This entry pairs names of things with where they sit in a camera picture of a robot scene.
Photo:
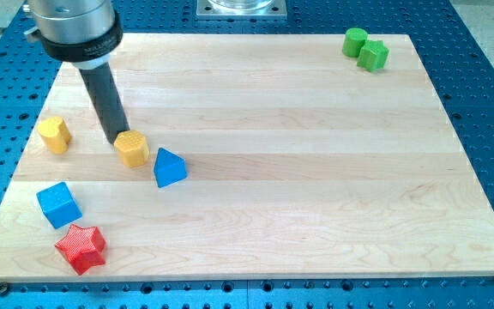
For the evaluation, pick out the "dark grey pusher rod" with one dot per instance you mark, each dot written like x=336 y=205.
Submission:
x=105 y=99

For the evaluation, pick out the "yellow hexagon block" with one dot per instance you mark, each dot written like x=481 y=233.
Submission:
x=132 y=148

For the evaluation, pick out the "light wooden board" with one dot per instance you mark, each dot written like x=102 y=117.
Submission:
x=299 y=164

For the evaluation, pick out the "yellow heart block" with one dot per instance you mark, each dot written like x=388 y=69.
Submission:
x=55 y=134

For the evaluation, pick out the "blue perforated metal table plate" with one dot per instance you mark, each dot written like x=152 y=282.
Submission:
x=456 y=43

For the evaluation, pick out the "blue triangle block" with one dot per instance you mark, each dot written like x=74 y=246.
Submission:
x=169 y=168

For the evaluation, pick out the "blue cube block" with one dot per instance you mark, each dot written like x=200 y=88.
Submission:
x=58 y=205

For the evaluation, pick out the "red star block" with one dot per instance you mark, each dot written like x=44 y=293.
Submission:
x=82 y=247

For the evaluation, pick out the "green cylinder block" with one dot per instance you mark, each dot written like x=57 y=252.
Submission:
x=354 y=40

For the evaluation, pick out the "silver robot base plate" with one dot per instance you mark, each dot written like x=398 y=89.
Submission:
x=241 y=9

